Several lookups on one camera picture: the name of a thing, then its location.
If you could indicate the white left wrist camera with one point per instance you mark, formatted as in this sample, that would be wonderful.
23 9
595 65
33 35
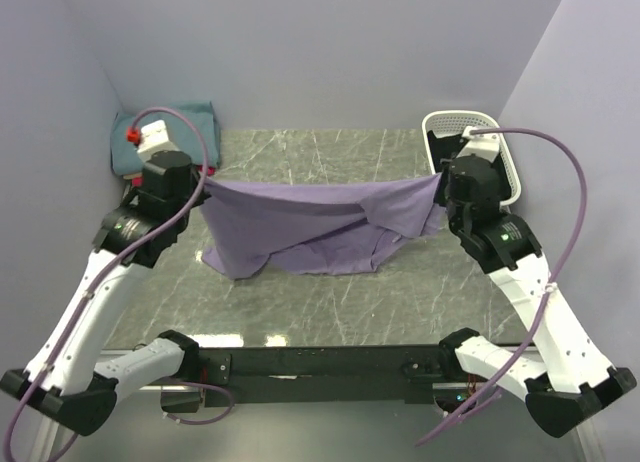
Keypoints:
150 139

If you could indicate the black t shirt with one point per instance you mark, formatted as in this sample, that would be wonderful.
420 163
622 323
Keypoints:
444 148

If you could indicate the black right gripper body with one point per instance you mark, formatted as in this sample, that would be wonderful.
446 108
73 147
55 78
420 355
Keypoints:
455 220

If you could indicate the aluminium frame rail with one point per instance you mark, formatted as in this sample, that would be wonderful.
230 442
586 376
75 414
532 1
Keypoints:
225 400

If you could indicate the white plastic laundry basket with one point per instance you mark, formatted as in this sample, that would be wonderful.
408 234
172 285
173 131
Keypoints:
451 122

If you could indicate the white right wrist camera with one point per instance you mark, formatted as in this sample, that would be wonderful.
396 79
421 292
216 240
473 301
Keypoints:
484 146

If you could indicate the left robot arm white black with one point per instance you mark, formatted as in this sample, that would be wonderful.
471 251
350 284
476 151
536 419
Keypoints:
66 381

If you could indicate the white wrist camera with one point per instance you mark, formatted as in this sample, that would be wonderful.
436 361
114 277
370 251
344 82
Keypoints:
150 139
484 146

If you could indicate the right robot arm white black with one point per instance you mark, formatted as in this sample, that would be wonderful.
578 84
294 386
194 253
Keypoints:
573 380

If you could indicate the purple t shirt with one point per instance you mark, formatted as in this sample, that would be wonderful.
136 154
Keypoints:
339 229

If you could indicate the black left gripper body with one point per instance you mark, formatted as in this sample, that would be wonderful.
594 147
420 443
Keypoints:
195 184

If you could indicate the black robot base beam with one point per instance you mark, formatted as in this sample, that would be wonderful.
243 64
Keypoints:
414 374

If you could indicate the folded pink t shirt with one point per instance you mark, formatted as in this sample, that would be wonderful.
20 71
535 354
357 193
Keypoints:
137 182

